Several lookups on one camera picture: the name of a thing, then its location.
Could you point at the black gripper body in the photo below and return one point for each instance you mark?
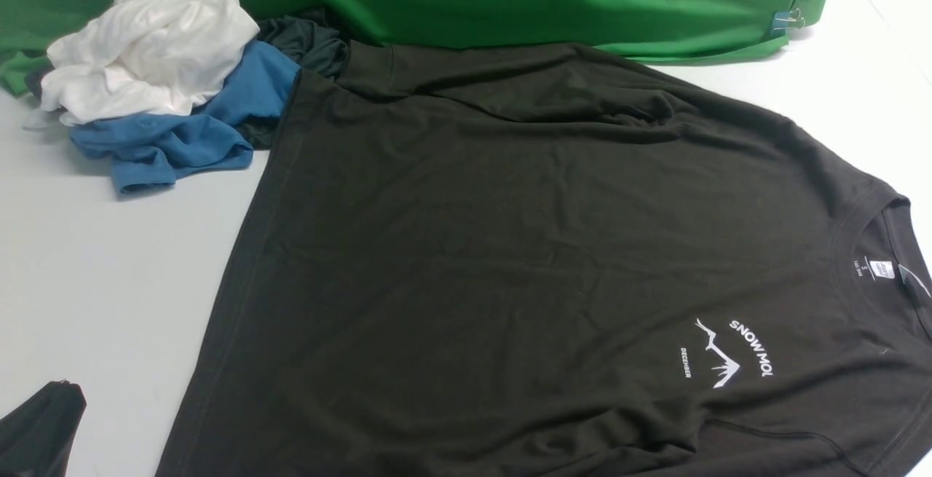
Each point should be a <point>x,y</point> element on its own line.
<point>37,436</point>

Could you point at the blue binder clip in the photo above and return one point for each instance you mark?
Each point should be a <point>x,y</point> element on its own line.
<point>787,20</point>

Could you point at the white crumpled garment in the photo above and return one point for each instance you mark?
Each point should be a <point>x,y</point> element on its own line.
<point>146,57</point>

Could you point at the dark gray long-sleeved shirt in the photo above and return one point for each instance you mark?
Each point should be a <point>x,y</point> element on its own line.
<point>552,261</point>

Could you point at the blue crumpled garment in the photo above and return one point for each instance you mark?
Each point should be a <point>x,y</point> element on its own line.
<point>153,151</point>

